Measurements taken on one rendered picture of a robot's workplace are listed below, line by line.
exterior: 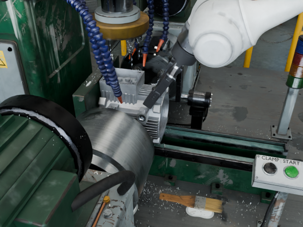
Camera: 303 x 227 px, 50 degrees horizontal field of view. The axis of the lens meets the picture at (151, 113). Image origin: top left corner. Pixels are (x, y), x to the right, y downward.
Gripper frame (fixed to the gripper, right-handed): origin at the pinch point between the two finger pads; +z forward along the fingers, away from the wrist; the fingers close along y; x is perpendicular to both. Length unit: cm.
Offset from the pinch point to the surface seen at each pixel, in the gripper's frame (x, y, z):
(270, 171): 32.2, 18.7, -13.2
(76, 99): -18.6, 9.0, 9.0
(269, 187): 35.1, 19.3, -9.7
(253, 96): 46, -63, 10
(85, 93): -17.2, 7.5, 6.5
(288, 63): 111, -233, 36
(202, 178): 29.8, 1.2, 15.8
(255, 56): 100, -299, 71
